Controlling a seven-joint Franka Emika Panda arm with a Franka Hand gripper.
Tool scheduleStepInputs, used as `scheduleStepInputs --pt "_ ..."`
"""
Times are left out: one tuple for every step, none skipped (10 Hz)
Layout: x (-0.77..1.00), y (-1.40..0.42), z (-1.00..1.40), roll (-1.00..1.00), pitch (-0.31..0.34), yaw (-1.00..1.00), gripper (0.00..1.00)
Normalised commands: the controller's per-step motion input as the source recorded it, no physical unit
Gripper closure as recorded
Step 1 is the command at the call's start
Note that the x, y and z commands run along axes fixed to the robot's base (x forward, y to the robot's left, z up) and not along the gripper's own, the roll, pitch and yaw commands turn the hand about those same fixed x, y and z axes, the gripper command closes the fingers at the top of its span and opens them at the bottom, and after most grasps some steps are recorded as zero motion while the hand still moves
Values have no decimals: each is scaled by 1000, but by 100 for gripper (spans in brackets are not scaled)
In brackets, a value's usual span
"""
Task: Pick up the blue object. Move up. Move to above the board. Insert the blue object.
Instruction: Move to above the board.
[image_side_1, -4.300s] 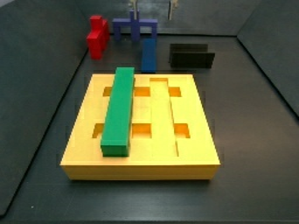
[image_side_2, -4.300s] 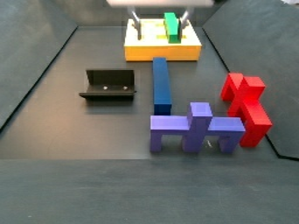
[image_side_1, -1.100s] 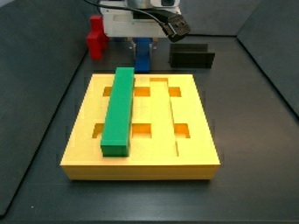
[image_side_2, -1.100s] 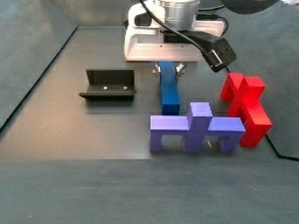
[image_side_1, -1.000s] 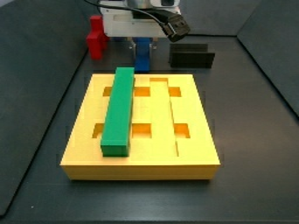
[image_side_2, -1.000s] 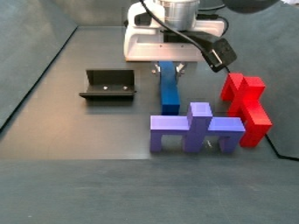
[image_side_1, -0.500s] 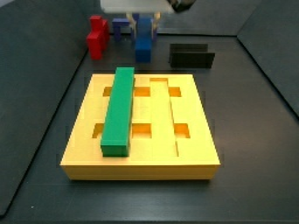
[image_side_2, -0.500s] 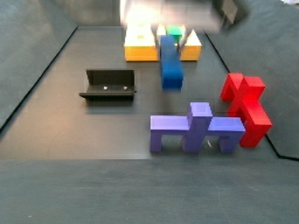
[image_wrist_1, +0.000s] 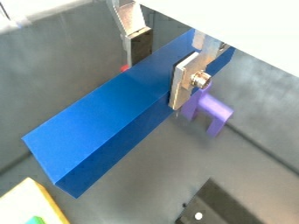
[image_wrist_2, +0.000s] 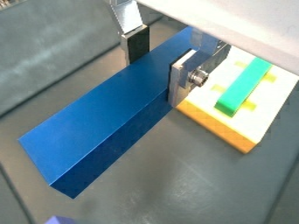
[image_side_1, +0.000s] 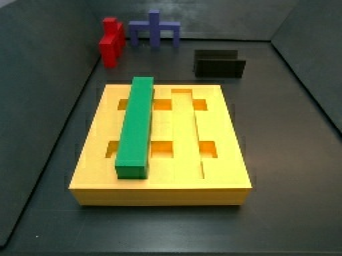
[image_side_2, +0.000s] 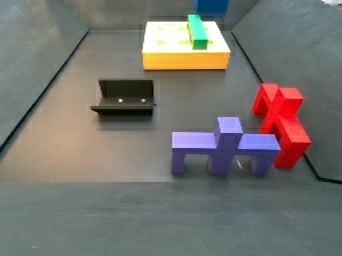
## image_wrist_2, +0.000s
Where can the green bar block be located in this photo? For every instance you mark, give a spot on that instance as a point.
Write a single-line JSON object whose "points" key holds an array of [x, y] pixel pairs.
{"points": [[240, 88]]}

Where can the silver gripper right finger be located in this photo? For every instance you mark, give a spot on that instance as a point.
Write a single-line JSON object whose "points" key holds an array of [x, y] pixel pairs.
{"points": [[192, 67]]}

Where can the yellow slotted board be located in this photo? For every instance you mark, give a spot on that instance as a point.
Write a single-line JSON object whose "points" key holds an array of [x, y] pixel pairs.
{"points": [[243, 129]]}

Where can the blue bar block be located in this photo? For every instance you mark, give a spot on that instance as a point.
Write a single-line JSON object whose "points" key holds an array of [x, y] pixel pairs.
{"points": [[82, 140]]}

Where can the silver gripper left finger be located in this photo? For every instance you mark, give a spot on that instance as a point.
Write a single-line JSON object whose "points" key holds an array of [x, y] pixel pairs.
{"points": [[132, 30]]}

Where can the purple interlocking block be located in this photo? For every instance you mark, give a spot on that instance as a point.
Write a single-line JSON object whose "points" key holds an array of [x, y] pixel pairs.
{"points": [[59, 220]]}

